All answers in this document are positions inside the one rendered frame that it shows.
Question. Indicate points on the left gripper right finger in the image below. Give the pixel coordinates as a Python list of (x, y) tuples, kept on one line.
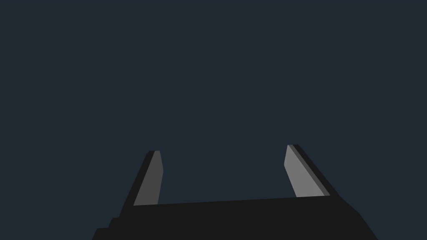
[(305, 178)]

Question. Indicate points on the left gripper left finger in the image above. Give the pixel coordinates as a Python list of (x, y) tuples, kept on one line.
[(148, 183)]

